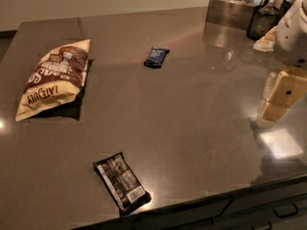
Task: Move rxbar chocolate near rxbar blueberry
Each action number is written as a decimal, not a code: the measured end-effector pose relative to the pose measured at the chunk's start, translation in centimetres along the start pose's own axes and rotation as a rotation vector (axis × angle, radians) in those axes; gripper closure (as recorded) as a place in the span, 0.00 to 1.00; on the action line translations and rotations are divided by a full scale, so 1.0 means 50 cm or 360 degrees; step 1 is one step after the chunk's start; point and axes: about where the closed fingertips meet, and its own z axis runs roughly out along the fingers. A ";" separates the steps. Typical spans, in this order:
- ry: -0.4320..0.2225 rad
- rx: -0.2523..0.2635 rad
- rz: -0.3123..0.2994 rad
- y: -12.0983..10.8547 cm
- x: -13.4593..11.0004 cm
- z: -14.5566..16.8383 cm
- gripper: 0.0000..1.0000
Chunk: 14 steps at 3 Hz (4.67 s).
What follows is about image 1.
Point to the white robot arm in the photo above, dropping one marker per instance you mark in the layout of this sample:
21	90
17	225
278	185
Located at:
290	43

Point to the brown and cream chip bag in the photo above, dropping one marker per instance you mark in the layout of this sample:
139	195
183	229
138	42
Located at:
58	79

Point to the steel snack stand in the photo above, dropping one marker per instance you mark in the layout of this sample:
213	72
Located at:
231	13

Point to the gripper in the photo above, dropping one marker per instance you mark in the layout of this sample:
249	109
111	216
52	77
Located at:
292	37

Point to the black drawer handle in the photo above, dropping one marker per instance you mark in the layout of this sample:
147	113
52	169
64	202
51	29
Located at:
286	211

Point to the blue blueberry rxbar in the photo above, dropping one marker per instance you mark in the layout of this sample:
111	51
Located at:
156	57

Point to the black mesh utensil holder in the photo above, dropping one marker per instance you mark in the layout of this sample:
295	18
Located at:
261	23

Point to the black chocolate rxbar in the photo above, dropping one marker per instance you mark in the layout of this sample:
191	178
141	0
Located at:
123	185

